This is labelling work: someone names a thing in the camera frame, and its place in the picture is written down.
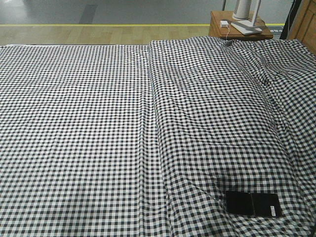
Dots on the black foldable smartphone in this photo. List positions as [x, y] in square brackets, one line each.
[253, 204]

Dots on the black white checkered bedsheet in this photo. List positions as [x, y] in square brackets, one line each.
[79, 151]

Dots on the checkered pillow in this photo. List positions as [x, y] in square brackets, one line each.
[235, 116]

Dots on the wooden nightstand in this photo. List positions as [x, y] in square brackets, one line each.
[231, 33]

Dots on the white charger adapter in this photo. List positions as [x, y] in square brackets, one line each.
[224, 24]

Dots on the wooden headboard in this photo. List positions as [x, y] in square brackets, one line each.
[304, 25]

